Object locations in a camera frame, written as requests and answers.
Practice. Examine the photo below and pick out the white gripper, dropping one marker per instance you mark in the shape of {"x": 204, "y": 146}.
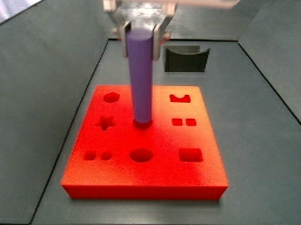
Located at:
{"x": 169, "y": 8}

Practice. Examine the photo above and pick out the purple cylinder peg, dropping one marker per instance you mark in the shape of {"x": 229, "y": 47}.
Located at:
{"x": 139, "y": 49}

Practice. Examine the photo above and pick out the orange foam shape board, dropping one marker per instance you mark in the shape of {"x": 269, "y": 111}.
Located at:
{"x": 166, "y": 162}

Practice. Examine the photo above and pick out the dark grey cradle block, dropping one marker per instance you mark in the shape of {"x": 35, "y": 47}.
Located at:
{"x": 185, "y": 59}

